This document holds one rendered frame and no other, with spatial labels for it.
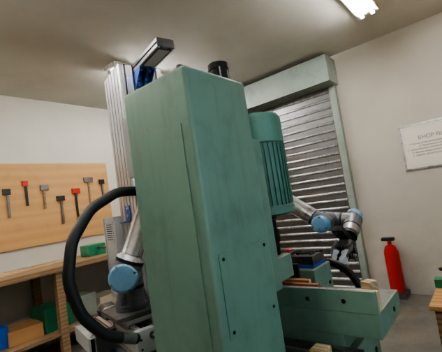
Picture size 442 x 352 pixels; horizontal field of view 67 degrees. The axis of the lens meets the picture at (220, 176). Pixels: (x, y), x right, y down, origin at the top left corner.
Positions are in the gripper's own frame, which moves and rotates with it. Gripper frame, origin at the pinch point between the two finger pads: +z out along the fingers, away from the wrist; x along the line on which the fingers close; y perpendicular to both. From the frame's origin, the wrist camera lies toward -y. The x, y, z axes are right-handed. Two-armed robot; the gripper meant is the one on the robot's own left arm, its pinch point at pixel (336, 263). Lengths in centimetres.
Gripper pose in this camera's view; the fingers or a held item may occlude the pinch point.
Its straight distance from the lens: 143.0
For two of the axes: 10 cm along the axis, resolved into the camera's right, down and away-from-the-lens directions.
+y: 4.4, 8.4, 3.2
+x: -7.6, 1.6, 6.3
